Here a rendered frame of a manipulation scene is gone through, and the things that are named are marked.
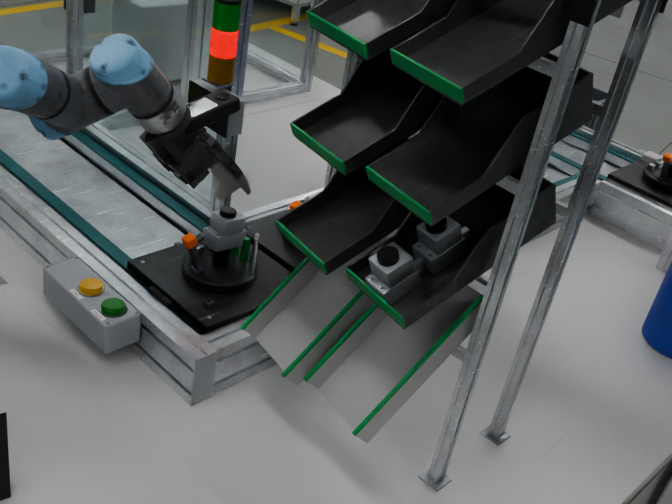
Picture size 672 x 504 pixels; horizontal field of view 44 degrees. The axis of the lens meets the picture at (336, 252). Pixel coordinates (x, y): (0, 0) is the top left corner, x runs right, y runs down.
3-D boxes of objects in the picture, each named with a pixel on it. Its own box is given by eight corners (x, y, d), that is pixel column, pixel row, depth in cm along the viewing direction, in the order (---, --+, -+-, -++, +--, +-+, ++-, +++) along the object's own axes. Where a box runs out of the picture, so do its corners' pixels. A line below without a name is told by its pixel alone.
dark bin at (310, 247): (326, 276, 119) (315, 240, 114) (278, 231, 127) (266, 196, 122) (473, 179, 127) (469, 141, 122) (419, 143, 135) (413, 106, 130)
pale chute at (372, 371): (367, 444, 120) (353, 435, 116) (317, 388, 128) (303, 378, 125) (499, 303, 120) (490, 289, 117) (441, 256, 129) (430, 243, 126)
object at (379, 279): (386, 308, 113) (378, 274, 108) (367, 291, 116) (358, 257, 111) (433, 276, 116) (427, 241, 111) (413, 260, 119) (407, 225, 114)
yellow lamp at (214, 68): (218, 86, 154) (220, 60, 151) (201, 76, 157) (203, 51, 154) (238, 82, 157) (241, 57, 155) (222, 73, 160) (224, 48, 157)
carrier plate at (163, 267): (206, 336, 140) (207, 326, 139) (126, 269, 153) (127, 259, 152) (308, 293, 156) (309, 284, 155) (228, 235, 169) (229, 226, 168)
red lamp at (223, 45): (220, 60, 151) (223, 34, 149) (203, 51, 154) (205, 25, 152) (241, 57, 155) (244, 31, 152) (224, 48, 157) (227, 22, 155)
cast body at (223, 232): (215, 252, 147) (222, 218, 144) (200, 241, 149) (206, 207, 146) (251, 244, 153) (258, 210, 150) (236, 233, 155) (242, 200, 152)
